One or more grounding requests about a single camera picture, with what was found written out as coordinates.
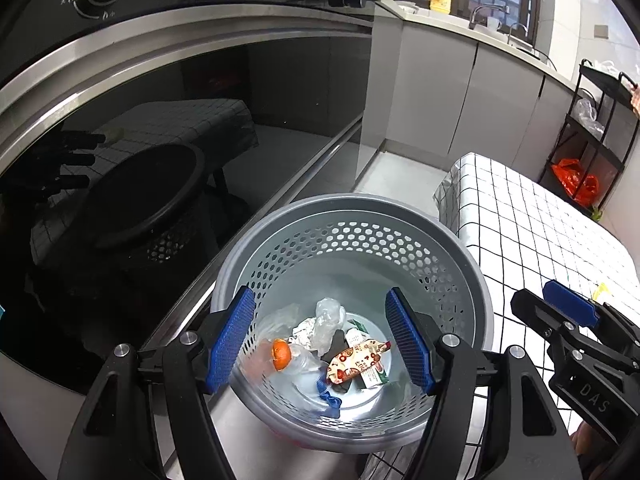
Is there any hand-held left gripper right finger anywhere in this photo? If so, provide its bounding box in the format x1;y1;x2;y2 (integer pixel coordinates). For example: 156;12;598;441
384;287;583;480

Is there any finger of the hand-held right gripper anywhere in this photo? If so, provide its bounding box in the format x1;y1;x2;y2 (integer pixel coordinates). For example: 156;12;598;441
542;280;640;361
510;287;576;361

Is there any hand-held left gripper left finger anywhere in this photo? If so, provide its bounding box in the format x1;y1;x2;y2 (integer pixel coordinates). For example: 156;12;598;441
57;285;257;480

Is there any clear bottle orange cap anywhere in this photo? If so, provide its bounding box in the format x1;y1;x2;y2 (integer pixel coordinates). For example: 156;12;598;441
242;305;321;401

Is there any white and green carton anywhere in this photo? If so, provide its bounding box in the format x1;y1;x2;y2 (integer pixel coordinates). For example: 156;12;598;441
345;317;391;391

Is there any red patterned snack wrapper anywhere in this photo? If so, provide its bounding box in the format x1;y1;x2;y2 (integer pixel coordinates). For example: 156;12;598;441
326;339;393;386

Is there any clear plastic bag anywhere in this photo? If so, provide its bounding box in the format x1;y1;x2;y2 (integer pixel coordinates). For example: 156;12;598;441
572;97;608;136
300;297;348;356

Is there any blue plastic scrap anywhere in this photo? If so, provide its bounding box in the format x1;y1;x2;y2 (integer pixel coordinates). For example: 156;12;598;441
315;377;343;418

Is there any grey perforated basket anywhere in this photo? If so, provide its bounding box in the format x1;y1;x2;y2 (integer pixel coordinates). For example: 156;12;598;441
209;194;496;456

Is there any person's right hand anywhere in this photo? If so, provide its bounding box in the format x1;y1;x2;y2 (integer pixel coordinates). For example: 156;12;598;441
570;422;621;480

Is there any black and white checked tablecloth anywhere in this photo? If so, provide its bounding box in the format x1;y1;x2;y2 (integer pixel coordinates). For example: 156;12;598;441
365;152;640;480

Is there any orange plastic bag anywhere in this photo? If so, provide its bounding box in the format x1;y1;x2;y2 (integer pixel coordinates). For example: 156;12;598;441
551;157;600;207

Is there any clear plastic bag on rack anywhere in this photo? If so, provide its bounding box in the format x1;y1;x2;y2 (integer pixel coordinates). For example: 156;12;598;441
572;97;608;136

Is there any black metal rack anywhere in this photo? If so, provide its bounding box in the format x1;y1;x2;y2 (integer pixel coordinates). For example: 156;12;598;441
537;59;640;211

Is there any grey kitchen cabinet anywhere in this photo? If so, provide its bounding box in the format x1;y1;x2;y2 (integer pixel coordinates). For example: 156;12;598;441
355;7;576;196

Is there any chrome faucet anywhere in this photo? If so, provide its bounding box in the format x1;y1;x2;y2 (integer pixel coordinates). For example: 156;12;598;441
468;2;510;30

